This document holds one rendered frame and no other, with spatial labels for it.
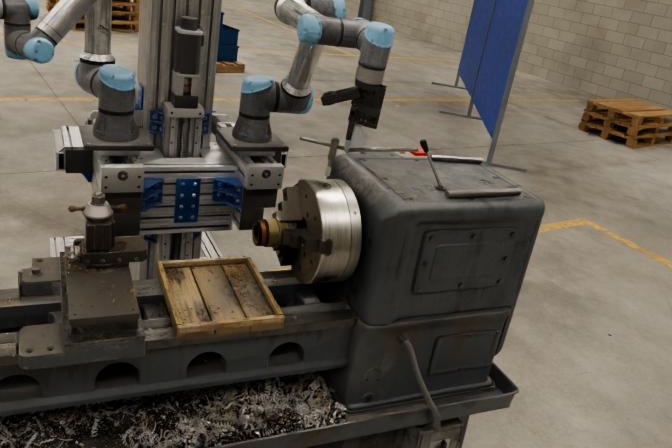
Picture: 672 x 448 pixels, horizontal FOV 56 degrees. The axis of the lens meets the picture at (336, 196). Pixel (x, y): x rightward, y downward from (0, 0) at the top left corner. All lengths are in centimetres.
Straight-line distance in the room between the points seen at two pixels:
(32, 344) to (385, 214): 95
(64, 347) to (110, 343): 10
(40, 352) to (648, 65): 1172
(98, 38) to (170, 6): 27
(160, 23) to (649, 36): 1091
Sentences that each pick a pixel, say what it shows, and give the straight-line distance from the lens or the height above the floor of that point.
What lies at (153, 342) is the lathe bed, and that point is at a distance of 176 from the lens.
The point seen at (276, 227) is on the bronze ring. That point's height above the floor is 111.
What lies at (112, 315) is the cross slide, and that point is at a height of 97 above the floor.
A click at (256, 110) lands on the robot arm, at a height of 128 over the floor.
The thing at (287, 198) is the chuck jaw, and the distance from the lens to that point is 189.
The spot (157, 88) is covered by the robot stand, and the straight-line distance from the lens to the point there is 245.
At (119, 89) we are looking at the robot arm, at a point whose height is 134.
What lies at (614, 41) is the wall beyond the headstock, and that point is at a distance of 1295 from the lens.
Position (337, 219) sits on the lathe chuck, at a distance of 177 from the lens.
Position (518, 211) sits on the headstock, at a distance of 199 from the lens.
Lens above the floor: 189
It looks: 22 degrees down
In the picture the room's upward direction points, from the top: 10 degrees clockwise
